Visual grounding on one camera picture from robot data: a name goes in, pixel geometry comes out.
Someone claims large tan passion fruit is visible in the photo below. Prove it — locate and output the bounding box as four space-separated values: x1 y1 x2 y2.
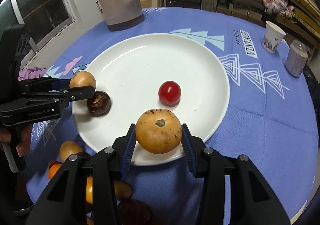
135 109 183 155

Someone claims white paper cup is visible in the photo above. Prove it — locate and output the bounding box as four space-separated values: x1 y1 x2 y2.
262 21 286 54

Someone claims pink crumpled cloth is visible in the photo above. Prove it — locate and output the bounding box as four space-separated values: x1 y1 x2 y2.
261 0 295 18

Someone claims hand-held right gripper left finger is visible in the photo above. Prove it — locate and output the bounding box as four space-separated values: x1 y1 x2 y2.
25 123 137 225

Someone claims white round plate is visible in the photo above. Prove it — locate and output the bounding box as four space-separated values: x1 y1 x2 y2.
72 33 230 167

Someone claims window with white frame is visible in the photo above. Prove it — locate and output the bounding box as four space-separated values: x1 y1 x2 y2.
0 0 83 48

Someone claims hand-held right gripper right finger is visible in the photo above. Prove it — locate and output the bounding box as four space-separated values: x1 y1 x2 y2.
181 123 290 225

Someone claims grey lidded jar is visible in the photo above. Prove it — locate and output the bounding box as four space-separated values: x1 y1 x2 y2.
285 39 308 77

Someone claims blue printed tablecloth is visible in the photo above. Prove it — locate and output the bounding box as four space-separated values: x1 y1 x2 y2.
19 7 318 225

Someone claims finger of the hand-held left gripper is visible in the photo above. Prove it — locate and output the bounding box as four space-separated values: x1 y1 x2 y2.
20 86 96 109
19 77 73 92

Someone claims person's left hand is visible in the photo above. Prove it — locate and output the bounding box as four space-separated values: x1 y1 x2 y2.
0 124 33 157

